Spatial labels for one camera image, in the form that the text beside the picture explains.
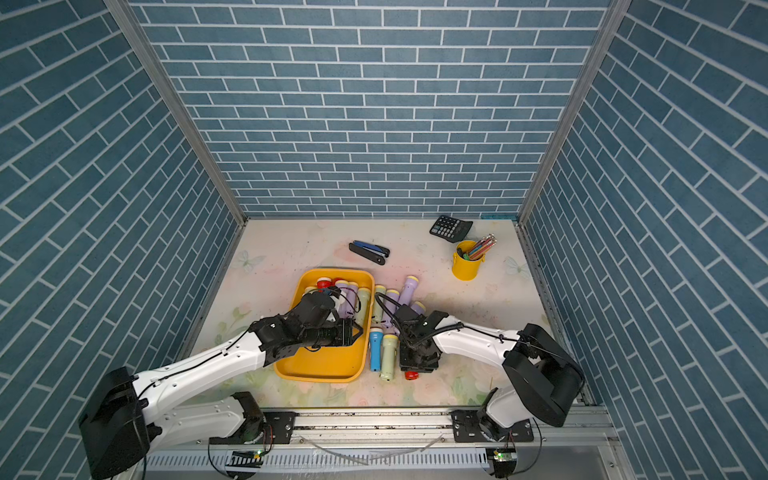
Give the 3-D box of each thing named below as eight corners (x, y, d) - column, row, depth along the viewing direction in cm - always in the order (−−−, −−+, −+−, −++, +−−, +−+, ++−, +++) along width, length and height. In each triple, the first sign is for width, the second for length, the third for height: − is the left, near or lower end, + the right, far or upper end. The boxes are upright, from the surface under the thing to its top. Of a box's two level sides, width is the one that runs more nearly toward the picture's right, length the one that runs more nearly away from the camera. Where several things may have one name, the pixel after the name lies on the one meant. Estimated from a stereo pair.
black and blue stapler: (346, 253, 112) (345, 250, 110) (354, 240, 116) (354, 237, 115) (383, 266, 108) (383, 262, 107) (390, 252, 113) (390, 248, 111)
